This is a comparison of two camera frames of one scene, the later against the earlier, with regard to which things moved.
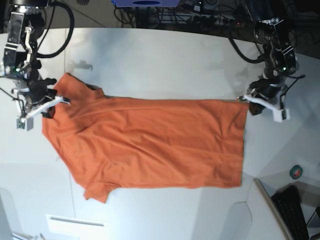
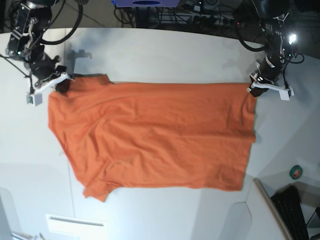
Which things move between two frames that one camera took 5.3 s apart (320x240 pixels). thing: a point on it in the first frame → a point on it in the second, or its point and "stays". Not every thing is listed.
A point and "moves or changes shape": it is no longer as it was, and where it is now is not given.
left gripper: x=39 y=99 → x=48 y=75
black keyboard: x=288 y=201 stays
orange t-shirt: x=111 y=142 moves or changes shape
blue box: x=146 y=3 stays
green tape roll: x=296 y=171 stays
